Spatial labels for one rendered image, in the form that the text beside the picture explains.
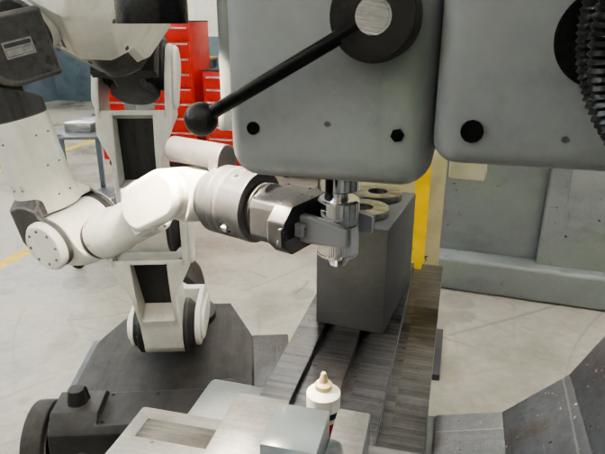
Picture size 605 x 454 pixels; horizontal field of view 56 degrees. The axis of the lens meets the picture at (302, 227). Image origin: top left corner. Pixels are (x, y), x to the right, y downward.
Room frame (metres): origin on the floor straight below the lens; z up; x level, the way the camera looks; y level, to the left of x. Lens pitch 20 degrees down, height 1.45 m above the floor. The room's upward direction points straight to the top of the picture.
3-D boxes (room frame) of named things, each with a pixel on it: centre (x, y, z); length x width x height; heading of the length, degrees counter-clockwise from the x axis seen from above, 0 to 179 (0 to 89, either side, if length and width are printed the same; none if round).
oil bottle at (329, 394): (0.56, -0.02, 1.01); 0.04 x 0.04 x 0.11
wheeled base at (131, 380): (1.36, 0.37, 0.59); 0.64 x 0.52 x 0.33; 4
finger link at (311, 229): (0.57, -0.02, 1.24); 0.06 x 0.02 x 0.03; 56
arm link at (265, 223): (0.65, 0.04, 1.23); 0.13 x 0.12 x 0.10; 146
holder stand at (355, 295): (0.95, -0.12, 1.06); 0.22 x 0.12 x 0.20; 158
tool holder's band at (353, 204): (0.59, -0.04, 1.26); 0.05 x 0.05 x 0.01
